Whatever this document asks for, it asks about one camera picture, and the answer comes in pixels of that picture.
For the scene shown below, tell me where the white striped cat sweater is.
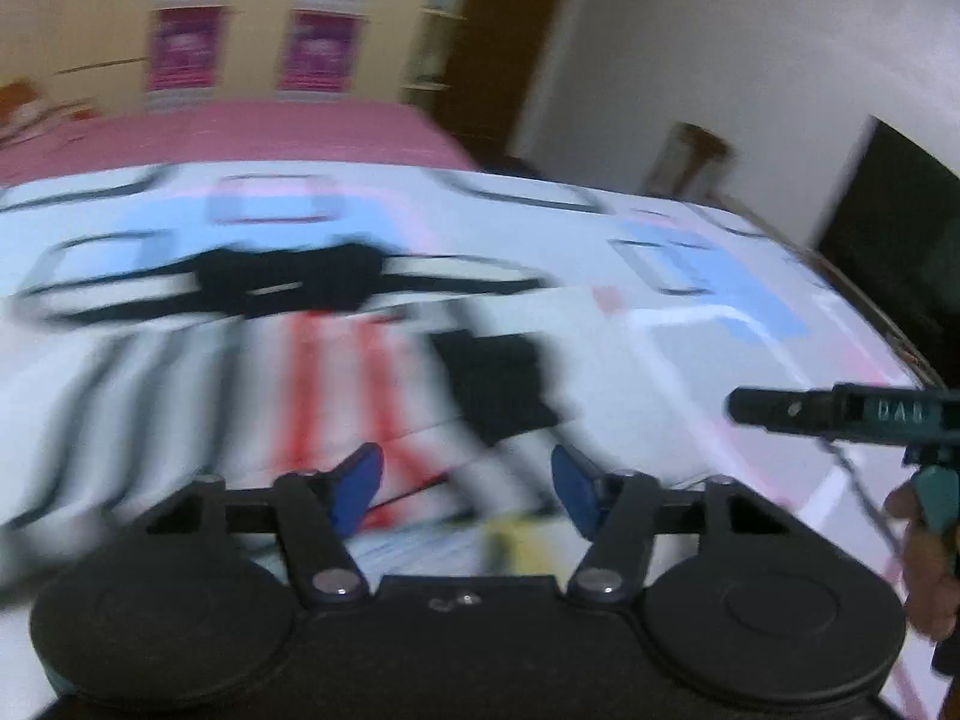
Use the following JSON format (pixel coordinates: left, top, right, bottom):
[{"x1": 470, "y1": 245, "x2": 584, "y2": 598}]
[{"x1": 2, "y1": 241, "x2": 596, "y2": 600}]

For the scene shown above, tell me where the person's right hand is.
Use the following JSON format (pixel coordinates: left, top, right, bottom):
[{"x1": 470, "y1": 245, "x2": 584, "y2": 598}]
[{"x1": 885, "y1": 484, "x2": 960, "y2": 642}]

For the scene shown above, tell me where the black television screen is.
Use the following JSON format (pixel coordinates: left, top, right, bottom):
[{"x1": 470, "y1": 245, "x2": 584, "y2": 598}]
[{"x1": 817, "y1": 121, "x2": 958, "y2": 388}]

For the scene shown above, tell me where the patterned white bed quilt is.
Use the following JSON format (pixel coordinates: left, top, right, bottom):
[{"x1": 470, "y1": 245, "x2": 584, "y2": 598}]
[{"x1": 2, "y1": 161, "x2": 958, "y2": 718}]

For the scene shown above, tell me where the brown wooden chair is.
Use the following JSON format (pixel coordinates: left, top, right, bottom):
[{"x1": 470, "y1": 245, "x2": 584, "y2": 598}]
[{"x1": 643, "y1": 122, "x2": 736, "y2": 203}]

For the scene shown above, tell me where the pink bed sheet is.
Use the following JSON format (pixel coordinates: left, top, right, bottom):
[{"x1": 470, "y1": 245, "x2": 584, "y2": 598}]
[{"x1": 2, "y1": 101, "x2": 477, "y2": 185}]

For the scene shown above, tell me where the cream corner shelf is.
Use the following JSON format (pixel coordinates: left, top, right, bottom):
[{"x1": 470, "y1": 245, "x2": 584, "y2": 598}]
[{"x1": 400, "y1": 0, "x2": 467, "y2": 110}]

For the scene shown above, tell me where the cream wardrobe with posters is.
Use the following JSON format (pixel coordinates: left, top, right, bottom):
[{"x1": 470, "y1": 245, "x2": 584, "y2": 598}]
[{"x1": 2, "y1": 0, "x2": 427, "y2": 114}]

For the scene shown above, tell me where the dark brown wooden door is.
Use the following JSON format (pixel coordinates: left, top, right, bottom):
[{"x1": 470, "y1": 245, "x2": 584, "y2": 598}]
[{"x1": 433, "y1": 0, "x2": 560, "y2": 163}]

